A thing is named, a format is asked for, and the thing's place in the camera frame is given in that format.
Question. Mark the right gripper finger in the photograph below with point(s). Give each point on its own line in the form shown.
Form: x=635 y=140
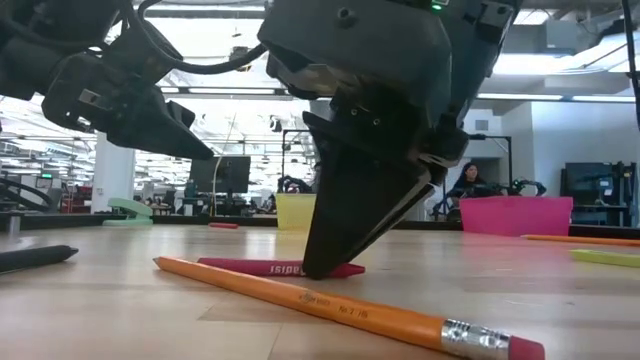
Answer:
x=360 y=210

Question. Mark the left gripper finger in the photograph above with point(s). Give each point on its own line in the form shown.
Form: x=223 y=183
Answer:
x=165 y=132
x=182 y=114

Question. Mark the orange pencil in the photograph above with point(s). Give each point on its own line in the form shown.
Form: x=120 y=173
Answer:
x=580 y=240
x=325 y=302

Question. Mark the red crayon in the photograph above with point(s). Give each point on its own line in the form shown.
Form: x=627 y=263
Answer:
x=250 y=267
x=223 y=225

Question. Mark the black pen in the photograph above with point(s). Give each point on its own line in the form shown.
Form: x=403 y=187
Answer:
x=35 y=257

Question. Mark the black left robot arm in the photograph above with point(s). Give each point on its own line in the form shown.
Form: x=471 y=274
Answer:
x=40 y=40

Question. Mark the background black robot arm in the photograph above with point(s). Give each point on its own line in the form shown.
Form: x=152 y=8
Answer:
x=442 y=207
x=530 y=186
x=292 y=184

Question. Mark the overhead LED light bar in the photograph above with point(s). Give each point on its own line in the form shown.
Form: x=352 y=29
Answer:
x=225 y=91

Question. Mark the person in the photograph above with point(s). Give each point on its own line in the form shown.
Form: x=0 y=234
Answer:
x=467 y=180
x=317 y=175

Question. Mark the yellow translucent plastic bin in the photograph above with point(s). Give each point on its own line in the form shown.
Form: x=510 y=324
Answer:
x=295 y=212

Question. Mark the white building column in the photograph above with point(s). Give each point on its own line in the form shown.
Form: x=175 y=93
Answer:
x=112 y=175

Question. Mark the black computer monitor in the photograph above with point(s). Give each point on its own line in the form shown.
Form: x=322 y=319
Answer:
x=230 y=175

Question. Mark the green exit sign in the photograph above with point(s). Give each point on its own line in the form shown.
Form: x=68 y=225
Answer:
x=46 y=175

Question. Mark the mint green stapler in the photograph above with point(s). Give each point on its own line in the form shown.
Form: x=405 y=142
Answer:
x=130 y=210

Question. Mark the red tool cabinet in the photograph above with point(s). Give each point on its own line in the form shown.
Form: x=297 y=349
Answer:
x=77 y=200

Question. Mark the grey door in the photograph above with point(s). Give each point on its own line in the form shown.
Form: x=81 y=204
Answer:
x=495 y=172

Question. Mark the red plastic bin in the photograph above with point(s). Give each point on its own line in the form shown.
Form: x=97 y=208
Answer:
x=515 y=217

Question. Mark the black equipment cabinet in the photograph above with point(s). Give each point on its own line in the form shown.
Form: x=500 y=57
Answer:
x=595 y=190

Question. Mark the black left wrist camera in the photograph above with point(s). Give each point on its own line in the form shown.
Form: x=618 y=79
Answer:
x=150 y=55

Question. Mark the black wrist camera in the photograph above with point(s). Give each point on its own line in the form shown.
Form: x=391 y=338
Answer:
x=150 y=55
x=310 y=80

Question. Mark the black overhead camera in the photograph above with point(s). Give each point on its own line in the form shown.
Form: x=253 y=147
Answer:
x=240 y=54

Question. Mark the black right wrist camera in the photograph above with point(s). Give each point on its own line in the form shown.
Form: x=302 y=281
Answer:
x=310 y=80

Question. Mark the black background station frame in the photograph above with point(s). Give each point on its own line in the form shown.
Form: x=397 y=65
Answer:
x=510 y=165
x=297 y=131

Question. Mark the wall air vent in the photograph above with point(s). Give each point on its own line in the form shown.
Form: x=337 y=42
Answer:
x=482 y=125

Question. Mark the grey metal post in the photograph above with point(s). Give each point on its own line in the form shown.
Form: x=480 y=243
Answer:
x=15 y=225

